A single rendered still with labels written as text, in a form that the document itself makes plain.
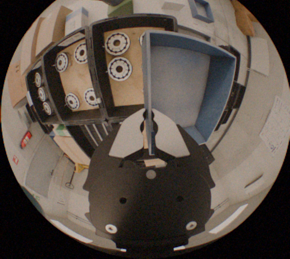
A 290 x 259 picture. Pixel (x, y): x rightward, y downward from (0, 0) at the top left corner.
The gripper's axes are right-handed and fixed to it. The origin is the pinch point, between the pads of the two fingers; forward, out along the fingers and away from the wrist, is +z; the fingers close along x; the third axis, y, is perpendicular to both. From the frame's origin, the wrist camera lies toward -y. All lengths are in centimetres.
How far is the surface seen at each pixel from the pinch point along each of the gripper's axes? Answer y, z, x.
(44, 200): 210, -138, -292
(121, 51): -12.3, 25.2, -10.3
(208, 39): -31, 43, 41
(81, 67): -8.3, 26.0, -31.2
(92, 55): -11.3, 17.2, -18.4
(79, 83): -0.9, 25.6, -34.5
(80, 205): 334, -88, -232
